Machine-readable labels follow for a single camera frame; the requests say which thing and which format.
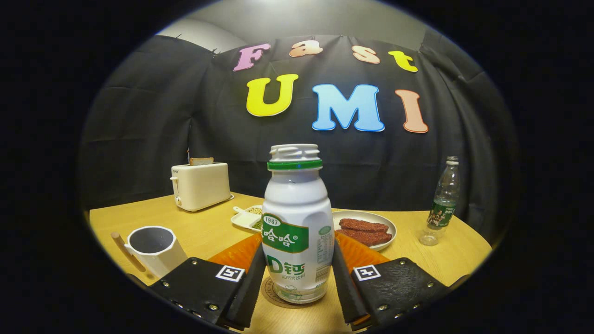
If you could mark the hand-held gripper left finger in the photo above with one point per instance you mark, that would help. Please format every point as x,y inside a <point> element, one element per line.
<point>248,297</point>

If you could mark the red-brown meat slice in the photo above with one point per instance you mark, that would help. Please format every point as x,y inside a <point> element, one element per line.
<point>366,238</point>
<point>364,225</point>

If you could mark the cream toaster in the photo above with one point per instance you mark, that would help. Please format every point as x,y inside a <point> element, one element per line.
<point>202,185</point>

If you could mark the wooden table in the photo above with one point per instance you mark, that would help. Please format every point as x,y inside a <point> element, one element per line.
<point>204,227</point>

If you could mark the round cork coaster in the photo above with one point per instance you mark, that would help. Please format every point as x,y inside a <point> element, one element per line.
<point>268,296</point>

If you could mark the white juice bottle green label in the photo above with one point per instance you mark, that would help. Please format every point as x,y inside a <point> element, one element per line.
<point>297,204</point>

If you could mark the toast slice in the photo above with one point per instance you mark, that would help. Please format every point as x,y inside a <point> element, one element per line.
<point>202,161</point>

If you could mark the clear plastic water bottle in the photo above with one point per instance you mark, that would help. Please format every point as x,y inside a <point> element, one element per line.
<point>443,204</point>

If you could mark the white divided bean dish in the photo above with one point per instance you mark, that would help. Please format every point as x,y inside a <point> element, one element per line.
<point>246,221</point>

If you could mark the white round plate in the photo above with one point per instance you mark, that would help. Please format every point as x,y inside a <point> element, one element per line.
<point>390,229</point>

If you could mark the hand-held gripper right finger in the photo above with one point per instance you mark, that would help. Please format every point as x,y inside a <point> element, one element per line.
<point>345,297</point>

